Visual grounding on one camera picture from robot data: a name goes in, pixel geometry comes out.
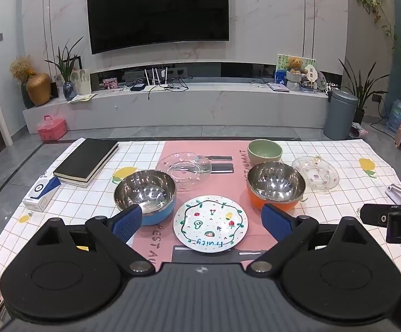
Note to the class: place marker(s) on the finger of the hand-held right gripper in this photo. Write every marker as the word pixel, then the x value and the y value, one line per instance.
pixel 373 214

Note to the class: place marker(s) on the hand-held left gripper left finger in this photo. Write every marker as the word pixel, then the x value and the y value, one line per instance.
pixel 128 220

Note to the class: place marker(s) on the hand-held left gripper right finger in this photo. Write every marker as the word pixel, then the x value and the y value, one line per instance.
pixel 275 223

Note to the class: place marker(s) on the blue steel bowl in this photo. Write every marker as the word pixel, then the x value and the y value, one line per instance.
pixel 145 193

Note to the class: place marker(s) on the orange steel bowl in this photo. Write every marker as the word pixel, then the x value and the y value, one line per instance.
pixel 276 183

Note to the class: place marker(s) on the white fruit-print plate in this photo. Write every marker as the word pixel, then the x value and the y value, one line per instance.
pixel 210 221

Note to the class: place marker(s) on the small floral glass plate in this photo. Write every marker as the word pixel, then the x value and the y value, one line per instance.
pixel 319 174

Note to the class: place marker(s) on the green ceramic bowl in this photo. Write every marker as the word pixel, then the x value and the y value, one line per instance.
pixel 265 150

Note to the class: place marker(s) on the large clear glass plate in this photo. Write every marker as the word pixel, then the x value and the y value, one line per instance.
pixel 188 166

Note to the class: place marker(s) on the white phone stand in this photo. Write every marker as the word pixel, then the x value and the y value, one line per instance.
pixel 397 193

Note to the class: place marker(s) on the pink placemat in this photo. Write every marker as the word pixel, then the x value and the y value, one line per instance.
pixel 228 186

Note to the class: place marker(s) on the black notebook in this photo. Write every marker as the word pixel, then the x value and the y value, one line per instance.
pixel 84 157

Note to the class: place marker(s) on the pink floral slippers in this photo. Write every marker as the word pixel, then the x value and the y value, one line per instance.
pixel 358 131

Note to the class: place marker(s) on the white and blue box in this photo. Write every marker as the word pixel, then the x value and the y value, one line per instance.
pixel 41 193

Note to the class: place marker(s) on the grey trash bin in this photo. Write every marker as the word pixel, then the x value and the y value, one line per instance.
pixel 338 117

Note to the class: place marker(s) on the blue water jug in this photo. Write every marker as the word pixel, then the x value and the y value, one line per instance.
pixel 398 114

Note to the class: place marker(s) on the pink storage box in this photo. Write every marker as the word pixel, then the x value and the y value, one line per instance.
pixel 51 129

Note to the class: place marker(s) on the tall leafy potted plant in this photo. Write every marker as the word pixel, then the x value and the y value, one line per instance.
pixel 361 90

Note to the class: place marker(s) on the marble television cabinet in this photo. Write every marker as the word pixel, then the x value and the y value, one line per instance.
pixel 186 107

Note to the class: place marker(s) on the yellow papers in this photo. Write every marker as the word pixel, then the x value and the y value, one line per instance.
pixel 82 98

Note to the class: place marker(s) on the black set-top box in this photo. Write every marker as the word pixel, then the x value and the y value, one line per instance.
pixel 138 87

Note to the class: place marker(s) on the purple tablet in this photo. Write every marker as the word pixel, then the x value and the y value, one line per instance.
pixel 278 87

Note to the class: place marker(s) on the pink photo card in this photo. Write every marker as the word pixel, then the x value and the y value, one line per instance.
pixel 110 83

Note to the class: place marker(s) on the white router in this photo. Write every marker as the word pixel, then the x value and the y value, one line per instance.
pixel 157 83

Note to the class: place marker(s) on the white cloth pot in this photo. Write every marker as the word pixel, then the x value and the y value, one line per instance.
pixel 294 82

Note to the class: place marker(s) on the decorative plate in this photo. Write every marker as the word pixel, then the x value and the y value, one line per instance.
pixel 321 80

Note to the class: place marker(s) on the white art card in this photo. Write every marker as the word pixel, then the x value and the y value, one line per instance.
pixel 82 81

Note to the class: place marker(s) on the round hand fan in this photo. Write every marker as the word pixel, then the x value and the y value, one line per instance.
pixel 310 71

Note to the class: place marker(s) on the gold vase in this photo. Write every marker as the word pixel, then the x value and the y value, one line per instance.
pixel 38 90

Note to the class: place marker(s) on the brown teddy bear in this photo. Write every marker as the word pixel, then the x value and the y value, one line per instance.
pixel 295 65

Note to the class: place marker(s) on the dark vase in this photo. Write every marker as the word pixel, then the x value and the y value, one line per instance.
pixel 25 98

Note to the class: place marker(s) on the green painting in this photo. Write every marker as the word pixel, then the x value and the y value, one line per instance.
pixel 282 62

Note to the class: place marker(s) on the dried yellow flowers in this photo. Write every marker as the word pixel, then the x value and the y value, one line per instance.
pixel 21 67

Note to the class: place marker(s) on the hanging vine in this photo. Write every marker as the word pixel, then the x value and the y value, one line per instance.
pixel 373 5

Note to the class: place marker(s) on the black wall television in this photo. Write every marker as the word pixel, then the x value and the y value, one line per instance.
pixel 159 7

